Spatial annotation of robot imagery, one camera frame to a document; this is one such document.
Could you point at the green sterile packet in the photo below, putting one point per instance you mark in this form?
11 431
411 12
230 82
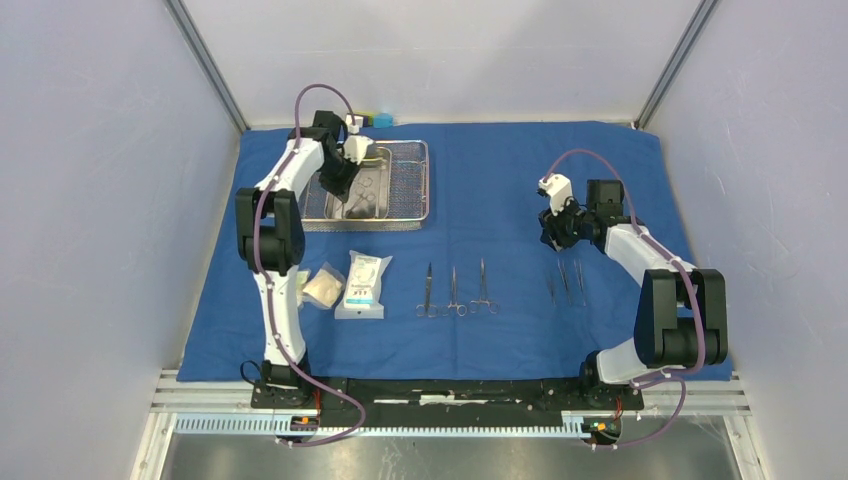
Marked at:
302 279

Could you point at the slotted cable duct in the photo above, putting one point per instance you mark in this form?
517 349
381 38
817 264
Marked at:
298 426

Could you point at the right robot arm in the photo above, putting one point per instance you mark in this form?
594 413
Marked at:
681 318

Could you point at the steel ring-handled forceps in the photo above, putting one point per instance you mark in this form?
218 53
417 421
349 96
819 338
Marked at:
453 305

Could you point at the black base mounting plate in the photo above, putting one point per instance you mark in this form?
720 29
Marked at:
461 403

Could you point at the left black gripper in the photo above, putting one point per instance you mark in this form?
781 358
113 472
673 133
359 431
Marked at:
341 189

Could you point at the cyan blue block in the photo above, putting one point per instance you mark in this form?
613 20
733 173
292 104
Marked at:
383 120

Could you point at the beige gauze packet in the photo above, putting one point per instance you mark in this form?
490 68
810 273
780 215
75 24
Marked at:
324 289

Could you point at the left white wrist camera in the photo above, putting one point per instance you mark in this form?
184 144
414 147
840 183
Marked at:
355 148

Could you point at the steel toothed tissue forceps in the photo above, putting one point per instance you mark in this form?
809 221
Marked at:
565 281

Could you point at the white sterile packet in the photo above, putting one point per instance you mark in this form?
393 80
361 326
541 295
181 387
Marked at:
363 288

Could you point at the blue surgical wrap cloth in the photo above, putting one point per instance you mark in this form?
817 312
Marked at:
485 204

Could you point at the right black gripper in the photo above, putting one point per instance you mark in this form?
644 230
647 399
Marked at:
551 232

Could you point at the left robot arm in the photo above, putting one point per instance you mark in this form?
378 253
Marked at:
271 240

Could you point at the steel surgical scissors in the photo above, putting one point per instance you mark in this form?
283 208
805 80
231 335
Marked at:
427 308

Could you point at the steel hemostat forceps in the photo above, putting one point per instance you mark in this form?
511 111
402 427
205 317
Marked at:
483 302

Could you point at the metal mesh tray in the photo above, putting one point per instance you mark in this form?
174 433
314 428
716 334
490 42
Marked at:
408 206

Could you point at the white and yellow block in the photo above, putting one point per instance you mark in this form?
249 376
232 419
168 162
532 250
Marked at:
360 120

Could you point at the steel needle holder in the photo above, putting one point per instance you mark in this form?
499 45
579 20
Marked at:
364 203

